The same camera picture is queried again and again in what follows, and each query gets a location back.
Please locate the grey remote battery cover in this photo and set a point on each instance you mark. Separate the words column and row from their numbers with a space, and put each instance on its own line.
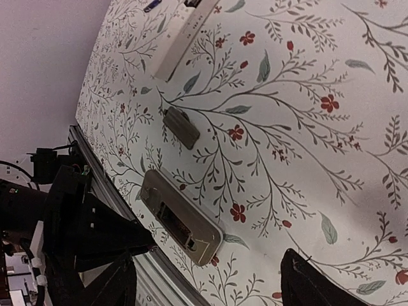
column 183, row 129

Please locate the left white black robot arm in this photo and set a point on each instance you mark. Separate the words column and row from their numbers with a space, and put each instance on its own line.
column 22, row 210

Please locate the long white remote control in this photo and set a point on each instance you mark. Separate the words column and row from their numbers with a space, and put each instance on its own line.
column 181, row 30

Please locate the white air conditioner remote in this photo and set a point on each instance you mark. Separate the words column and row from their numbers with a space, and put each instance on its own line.
column 193, row 230

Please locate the floral patterned table mat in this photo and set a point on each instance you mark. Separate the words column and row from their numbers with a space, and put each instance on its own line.
column 302, row 112

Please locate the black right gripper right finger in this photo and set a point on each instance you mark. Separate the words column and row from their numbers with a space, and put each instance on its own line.
column 301, row 284

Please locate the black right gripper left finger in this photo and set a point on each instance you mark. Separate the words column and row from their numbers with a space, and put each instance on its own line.
column 116, row 285

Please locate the black battery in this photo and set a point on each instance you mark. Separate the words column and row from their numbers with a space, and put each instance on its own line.
column 151, row 5

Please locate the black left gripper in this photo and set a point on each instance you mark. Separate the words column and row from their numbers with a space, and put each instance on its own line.
column 83, row 233

